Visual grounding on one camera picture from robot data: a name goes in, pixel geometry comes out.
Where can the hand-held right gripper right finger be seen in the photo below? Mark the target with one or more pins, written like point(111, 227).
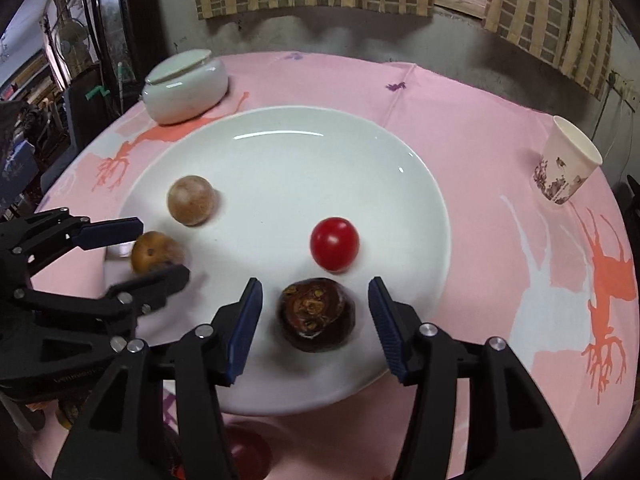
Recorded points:
point(387, 330)

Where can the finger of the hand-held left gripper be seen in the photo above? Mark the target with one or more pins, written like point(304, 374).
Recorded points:
point(110, 232)
point(150, 287)

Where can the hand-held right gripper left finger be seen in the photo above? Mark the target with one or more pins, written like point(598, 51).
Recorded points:
point(245, 330)

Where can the yellow-brown round fruit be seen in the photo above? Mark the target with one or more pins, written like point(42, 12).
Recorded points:
point(150, 252)

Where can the dark water chestnut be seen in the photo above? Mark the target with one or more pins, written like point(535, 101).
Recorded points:
point(316, 315)

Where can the white oval plate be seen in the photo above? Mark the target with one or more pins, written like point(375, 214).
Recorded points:
point(300, 170)

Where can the light brown round fruit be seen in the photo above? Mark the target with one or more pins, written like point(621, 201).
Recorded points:
point(191, 200)

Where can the red cherry tomato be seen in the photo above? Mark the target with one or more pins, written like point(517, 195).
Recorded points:
point(334, 243)

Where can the dark red plum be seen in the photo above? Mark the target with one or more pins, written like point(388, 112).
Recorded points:
point(250, 452)

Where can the dark blue chair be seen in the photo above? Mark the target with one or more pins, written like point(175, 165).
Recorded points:
point(85, 110)

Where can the white ceramic jar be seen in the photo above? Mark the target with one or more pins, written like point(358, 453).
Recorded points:
point(185, 97)

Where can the cluttered shelf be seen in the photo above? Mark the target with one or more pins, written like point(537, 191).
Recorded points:
point(25, 85)

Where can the white jar lid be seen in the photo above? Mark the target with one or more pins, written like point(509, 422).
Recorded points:
point(177, 65)

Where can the standing fan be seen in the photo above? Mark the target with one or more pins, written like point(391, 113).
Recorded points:
point(72, 42)

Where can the pink printed tablecloth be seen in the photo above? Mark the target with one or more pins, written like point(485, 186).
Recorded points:
point(475, 135)

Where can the dark glass-door cabinet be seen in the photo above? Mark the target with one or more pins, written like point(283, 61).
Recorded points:
point(115, 15)

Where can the printed paper cup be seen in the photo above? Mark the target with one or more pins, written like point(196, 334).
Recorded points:
point(565, 170)

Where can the wall socket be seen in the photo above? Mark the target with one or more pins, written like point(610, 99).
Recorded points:
point(617, 84)

